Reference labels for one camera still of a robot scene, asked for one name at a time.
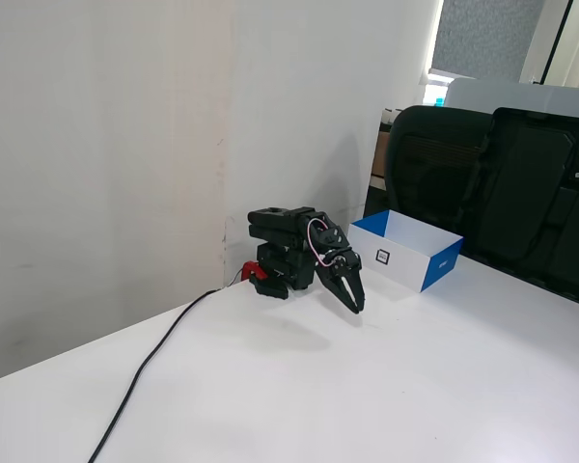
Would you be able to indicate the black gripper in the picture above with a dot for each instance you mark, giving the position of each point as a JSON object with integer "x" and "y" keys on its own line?
{"x": 341, "y": 273}

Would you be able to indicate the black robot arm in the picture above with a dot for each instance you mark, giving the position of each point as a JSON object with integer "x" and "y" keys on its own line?
{"x": 275, "y": 226}

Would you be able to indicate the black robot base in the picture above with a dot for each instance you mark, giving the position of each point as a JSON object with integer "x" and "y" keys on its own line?
{"x": 284, "y": 270}

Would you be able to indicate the blue and white cardboard box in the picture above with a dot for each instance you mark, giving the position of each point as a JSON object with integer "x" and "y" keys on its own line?
{"x": 405, "y": 260}

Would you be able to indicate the red clamp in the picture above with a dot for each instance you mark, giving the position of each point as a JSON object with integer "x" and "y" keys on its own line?
{"x": 250, "y": 270}

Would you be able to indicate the black office chair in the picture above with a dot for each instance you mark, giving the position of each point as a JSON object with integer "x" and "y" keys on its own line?
{"x": 429, "y": 169}

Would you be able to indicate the light gray panel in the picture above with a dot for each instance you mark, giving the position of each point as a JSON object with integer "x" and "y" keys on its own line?
{"x": 511, "y": 96}

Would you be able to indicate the gray roller blind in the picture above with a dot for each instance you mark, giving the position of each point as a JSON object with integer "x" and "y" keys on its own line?
{"x": 482, "y": 36}

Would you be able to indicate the black window frame bar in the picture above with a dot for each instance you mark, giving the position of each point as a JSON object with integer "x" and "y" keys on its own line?
{"x": 557, "y": 38}

